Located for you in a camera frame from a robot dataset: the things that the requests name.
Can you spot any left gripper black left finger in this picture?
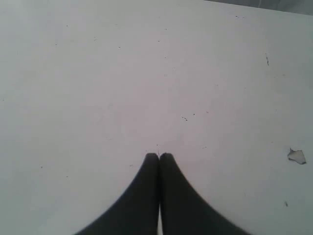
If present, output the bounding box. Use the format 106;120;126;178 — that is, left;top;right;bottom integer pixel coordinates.
77;153;159;235

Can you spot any left gripper silver right finger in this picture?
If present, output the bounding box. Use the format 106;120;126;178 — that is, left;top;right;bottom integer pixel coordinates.
159;153;248;235

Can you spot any small torn paper scrap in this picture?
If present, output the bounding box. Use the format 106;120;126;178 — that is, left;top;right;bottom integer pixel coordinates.
287;148;307;165

